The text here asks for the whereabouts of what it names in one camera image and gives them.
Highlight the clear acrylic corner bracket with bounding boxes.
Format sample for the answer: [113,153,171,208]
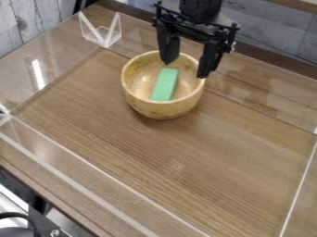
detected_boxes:
[77,12,121,48]

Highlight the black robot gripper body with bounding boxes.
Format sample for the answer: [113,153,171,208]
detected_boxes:
[152,0,240,52]

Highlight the black cable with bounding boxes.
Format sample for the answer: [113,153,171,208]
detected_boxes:
[0,211,41,237]

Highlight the round wooden bowl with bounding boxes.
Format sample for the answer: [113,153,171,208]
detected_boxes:
[121,51,206,119]

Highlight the black metal mount bracket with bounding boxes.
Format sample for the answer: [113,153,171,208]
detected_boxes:
[28,206,77,237]

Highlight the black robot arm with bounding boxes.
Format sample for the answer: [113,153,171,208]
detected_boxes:
[152,0,240,79]

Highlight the clear acrylic tray walls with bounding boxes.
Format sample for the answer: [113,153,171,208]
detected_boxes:
[0,17,317,237]

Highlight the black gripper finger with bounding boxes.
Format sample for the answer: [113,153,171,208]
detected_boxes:
[157,27,180,65]
[196,40,223,79]

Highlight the green rectangular block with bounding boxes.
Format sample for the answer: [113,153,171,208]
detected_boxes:
[149,69,177,101]

